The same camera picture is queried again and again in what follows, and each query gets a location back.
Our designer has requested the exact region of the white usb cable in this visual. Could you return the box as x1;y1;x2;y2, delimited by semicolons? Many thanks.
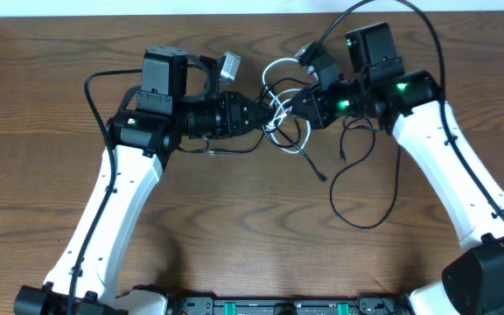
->
261;57;312;155

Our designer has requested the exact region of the black usb cable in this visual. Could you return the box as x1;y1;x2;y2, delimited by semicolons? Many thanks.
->
329;116;403;231
177;76;328;183

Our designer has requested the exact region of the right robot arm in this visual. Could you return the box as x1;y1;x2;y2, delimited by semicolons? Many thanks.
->
290;23;504;314

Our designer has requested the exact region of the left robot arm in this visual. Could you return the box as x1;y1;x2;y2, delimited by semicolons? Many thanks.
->
13;45;270;315

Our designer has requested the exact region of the left camera black cable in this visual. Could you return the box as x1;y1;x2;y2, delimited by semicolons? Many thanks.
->
66;68;144;315

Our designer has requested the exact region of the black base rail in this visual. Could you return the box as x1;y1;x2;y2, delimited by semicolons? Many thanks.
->
120;286;415;315

